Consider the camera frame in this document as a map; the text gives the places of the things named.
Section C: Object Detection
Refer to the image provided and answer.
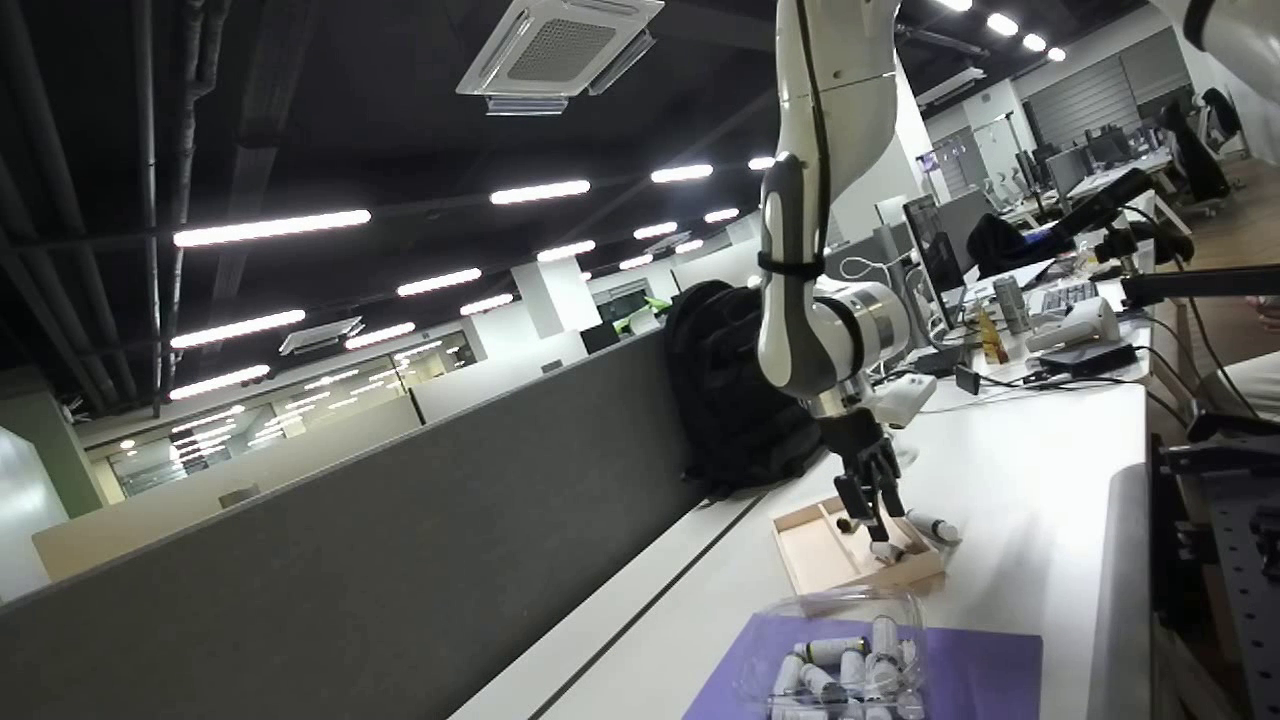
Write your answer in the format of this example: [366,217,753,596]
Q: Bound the grey desk partition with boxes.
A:
[0,324,805,720]

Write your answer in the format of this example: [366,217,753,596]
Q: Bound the black camera on stand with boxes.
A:
[1058,165,1200,277]

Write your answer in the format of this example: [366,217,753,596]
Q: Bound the black horizontal stand bar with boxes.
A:
[1114,261,1280,312]

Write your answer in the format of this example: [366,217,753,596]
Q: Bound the white ceiling air conditioner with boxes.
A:
[453,0,668,123]

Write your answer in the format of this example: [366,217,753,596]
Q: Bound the purple rectangular mat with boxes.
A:
[679,606,1047,720]

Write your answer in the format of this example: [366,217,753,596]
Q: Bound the black perforated mounting board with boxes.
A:
[1147,432,1280,720]

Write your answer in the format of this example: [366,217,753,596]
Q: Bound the white cable tray strip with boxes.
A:
[446,483,774,720]

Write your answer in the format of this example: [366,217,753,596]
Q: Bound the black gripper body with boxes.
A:
[821,405,910,521]

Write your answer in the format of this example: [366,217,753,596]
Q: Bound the light wooden compartment box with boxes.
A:
[767,493,950,606]

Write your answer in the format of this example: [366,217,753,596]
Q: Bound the black backpack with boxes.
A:
[660,277,827,493]

